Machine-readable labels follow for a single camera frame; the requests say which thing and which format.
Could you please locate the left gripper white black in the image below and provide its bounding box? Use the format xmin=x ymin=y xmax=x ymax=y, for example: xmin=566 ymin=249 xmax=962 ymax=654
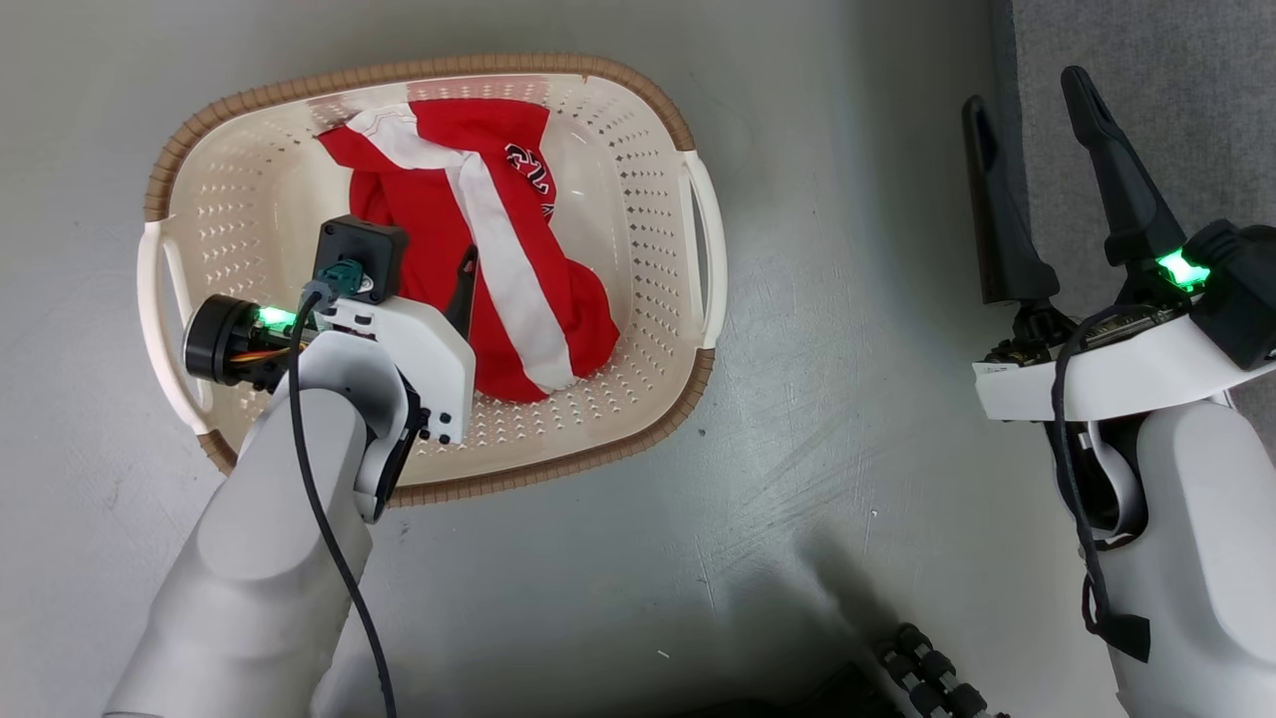
xmin=182 ymin=245 xmax=479 ymax=447

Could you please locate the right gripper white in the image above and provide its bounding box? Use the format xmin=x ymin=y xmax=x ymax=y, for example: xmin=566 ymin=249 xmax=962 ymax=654
xmin=961 ymin=66 xmax=1276 ymax=425

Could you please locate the red garment with black lettering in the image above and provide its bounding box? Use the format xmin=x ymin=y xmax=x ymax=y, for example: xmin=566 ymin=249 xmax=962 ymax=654
xmin=315 ymin=98 xmax=622 ymax=405

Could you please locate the grey fabric sofa seat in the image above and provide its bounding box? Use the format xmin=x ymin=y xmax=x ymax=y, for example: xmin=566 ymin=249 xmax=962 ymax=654
xmin=989 ymin=0 xmax=1276 ymax=460

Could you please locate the cream laundry basket brown rim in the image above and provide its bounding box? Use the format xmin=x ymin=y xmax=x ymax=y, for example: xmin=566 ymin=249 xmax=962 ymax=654
xmin=137 ymin=52 xmax=729 ymax=508

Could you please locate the teal plug on left camera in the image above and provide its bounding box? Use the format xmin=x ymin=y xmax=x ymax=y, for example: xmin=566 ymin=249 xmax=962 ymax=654
xmin=311 ymin=257 xmax=368 ymax=300

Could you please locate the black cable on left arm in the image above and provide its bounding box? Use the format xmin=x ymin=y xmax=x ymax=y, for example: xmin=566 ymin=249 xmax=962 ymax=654
xmin=287 ymin=284 xmax=400 ymax=718

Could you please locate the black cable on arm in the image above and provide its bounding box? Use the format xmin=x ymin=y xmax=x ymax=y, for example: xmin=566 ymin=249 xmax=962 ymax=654
xmin=287 ymin=284 xmax=400 ymax=718
xmin=1052 ymin=304 xmax=1152 ymax=664

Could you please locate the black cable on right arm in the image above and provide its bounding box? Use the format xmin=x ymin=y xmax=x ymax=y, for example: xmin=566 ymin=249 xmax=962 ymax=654
xmin=1052 ymin=304 xmax=1152 ymax=664

